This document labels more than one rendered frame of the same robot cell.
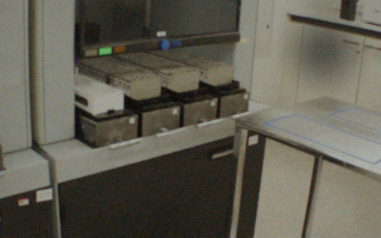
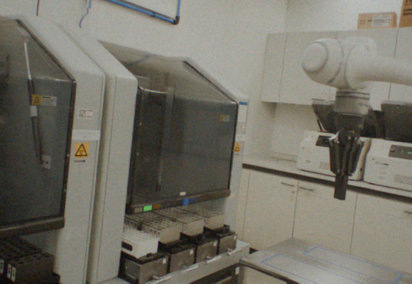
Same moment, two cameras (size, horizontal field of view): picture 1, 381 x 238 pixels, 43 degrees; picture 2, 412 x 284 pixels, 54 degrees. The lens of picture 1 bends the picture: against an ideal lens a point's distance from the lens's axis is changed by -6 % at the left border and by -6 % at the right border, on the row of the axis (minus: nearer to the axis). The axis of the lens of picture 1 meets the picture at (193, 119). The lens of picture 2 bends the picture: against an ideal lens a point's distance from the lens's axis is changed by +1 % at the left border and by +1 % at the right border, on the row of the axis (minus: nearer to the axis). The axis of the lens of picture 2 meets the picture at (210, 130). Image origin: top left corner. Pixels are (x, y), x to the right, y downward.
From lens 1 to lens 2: 0.33 m
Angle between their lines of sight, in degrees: 18
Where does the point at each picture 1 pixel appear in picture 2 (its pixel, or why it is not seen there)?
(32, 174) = not seen: outside the picture
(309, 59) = (253, 196)
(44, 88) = (101, 238)
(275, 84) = not seen: hidden behind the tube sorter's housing
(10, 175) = not seen: outside the picture
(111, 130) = (150, 270)
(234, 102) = (228, 242)
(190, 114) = (201, 254)
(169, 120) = (187, 259)
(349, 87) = (287, 219)
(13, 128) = (73, 272)
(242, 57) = (230, 207)
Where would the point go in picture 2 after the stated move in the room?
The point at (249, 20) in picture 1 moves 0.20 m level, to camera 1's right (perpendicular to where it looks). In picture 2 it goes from (235, 180) to (275, 183)
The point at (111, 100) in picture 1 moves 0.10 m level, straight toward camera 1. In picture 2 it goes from (150, 245) to (155, 256)
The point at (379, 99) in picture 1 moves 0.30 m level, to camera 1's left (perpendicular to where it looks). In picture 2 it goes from (312, 228) to (279, 227)
